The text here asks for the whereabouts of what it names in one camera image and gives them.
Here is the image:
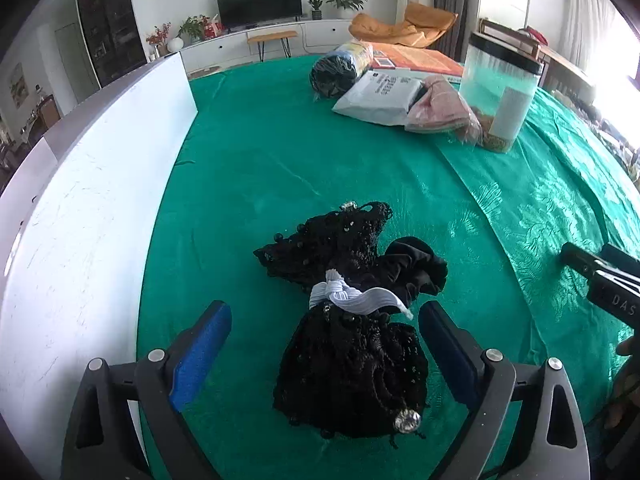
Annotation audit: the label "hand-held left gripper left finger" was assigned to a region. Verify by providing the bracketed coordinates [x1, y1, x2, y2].
[60, 301, 233, 480]

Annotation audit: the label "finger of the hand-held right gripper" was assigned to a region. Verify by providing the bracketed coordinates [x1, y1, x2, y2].
[600, 244, 640, 286]
[560, 242, 608, 283]

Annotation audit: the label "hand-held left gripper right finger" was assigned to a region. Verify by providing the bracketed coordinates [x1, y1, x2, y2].
[419, 301, 591, 480]

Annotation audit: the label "black scrunchie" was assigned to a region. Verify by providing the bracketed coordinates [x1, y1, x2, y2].
[377, 236, 448, 308]

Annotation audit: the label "black crochet beaded cloth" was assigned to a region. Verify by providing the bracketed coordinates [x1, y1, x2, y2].
[252, 201, 431, 443]

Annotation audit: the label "white elastic band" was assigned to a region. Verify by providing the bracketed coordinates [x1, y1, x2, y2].
[308, 269, 415, 320]

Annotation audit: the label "person's right hand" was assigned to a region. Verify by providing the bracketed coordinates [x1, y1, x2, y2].
[604, 334, 640, 431]

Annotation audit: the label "white board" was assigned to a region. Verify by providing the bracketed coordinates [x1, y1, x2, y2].
[0, 52, 198, 463]

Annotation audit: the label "clear jar with black lid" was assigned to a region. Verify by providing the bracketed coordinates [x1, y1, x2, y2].
[459, 31, 545, 153]

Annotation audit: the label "wooden dining furniture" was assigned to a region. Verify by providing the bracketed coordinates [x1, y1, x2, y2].
[480, 17, 593, 92]

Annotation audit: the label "pink cloth in clear bag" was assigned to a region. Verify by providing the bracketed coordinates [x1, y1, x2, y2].
[405, 75, 483, 147]

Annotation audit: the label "green tablecloth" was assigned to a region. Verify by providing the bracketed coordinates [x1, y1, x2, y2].
[136, 55, 640, 480]

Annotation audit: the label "orange book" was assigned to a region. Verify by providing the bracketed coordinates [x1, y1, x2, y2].
[370, 42, 466, 77]

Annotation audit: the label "white curtain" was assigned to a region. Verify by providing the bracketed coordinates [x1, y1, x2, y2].
[560, 0, 618, 61]

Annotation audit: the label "white mailer bag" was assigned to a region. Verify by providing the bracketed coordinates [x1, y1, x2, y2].
[332, 71, 427, 126]

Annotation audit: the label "orange lounge chair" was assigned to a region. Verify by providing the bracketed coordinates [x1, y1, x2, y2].
[348, 2, 458, 50]

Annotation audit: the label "dark bundle with yellow label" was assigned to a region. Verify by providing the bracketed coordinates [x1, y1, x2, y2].
[310, 40, 374, 102]

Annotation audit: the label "red flowers in white vase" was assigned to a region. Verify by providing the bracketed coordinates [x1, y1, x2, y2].
[146, 22, 183, 57]

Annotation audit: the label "wooden bench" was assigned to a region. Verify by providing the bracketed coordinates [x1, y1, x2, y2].
[246, 30, 298, 62]

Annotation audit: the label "leafy plant with red decorations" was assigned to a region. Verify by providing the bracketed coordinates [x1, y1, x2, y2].
[177, 15, 211, 43]

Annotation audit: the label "dark display cabinet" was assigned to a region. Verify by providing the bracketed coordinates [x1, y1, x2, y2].
[75, 0, 148, 88]

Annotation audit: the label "white television cabinet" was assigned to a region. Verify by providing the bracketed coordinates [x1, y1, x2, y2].
[180, 19, 352, 80]

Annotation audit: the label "large green potted plant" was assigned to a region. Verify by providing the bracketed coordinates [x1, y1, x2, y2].
[326, 0, 368, 20]

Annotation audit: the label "black television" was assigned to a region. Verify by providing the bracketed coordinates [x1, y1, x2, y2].
[216, 0, 303, 29]

